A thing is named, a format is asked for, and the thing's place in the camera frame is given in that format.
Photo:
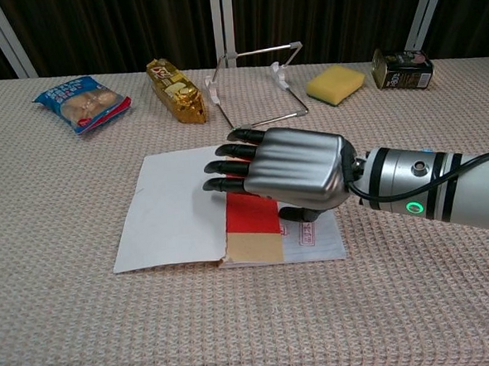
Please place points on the red and tan card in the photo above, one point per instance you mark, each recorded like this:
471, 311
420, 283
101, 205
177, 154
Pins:
253, 228

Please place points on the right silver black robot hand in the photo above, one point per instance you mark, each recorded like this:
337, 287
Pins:
293, 169

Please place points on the white frame post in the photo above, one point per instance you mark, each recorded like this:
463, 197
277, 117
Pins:
5, 38
221, 27
427, 12

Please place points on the blue snack bag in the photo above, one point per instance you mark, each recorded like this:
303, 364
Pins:
84, 103

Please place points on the gold foil snack package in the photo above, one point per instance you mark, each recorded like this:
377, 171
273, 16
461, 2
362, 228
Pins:
177, 91

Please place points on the dark rectangular tin can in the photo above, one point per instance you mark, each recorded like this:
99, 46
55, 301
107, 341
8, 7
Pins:
404, 71

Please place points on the open notebook with red stamps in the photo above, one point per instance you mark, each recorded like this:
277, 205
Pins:
176, 216

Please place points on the yellow green sponge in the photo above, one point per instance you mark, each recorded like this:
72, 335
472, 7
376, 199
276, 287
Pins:
335, 85

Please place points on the beige waffle tablecloth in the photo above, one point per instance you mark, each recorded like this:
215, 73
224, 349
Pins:
252, 315

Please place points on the dark pleated curtain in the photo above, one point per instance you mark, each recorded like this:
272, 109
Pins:
114, 29

